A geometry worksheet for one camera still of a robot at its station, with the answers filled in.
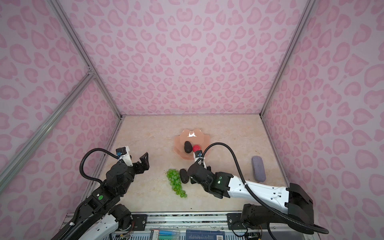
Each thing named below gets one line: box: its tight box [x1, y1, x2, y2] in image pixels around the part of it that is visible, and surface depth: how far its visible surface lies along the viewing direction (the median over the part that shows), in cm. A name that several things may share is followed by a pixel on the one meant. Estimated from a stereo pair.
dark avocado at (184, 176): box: [179, 168, 189, 184], surface depth 87 cm
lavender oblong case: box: [252, 155, 266, 183], surface depth 91 cm
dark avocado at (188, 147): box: [184, 141, 193, 154], surface depth 100 cm
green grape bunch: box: [166, 168, 188, 198], surface depth 84 cm
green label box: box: [149, 229, 180, 240], surface depth 71 cm
